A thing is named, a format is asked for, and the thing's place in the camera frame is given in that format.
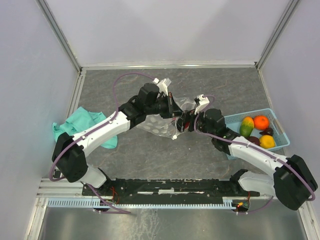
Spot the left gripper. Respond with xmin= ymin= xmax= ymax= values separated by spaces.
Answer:
xmin=146 ymin=92 xmax=183 ymax=120

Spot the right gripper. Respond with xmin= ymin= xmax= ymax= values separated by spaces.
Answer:
xmin=171 ymin=105 xmax=215 ymax=138

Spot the red apple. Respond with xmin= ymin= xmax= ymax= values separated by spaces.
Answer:
xmin=176 ymin=117 xmax=190 ymax=132

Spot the clear dotted zip bag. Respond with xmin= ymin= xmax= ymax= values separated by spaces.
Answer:
xmin=136 ymin=97 xmax=196 ymax=140

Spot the green mango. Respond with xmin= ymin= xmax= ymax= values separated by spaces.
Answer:
xmin=239 ymin=116 xmax=255 ymax=138

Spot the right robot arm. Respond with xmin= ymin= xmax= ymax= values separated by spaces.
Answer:
xmin=177 ymin=108 xmax=318 ymax=211

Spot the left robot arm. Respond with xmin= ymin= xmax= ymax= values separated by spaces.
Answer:
xmin=51 ymin=83 xmax=183 ymax=195

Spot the blue plastic basket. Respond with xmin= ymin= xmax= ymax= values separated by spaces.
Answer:
xmin=224 ymin=108 xmax=290 ymax=152

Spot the dark purple fruit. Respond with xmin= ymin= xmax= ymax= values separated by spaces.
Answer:
xmin=246 ymin=136 xmax=260 ymax=146

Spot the orange tangerine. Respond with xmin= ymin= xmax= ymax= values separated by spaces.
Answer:
xmin=253 ymin=115 xmax=270 ymax=131

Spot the teal cloth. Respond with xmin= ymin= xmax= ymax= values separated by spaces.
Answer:
xmin=52 ymin=107 xmax=107 ymax=142

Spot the small dark fig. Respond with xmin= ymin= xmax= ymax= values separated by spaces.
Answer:
xmin=259 ymin=127 xmax=274 ymax=136

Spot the yellow lemon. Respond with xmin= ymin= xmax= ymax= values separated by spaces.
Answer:
xmin=259 ymin=135 xmax=276 ymax=149

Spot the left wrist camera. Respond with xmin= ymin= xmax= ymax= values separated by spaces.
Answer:
xmin=152 ymin=78 xmax=172 ymax=96

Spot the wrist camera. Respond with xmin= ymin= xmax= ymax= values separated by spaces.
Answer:
xmin=152 ymin=78 xmax=172 ymax=96
xmin=194 ymin=94 xmax=210 ymax=114

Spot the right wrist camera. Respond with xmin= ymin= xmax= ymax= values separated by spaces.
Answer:
xmin=194 ymin=94 xmax=210 ymax=114

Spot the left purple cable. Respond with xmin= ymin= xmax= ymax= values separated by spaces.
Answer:
xmin=48 ymin=72 xmax=157 ymax=215

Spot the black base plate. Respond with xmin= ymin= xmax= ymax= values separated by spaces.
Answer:
xmin=97 ymin=178 xmax=260 ymax=205

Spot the blue cable duct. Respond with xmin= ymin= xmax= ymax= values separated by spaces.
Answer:
xmin=46 ymin=197 xmax=237 ymax=208

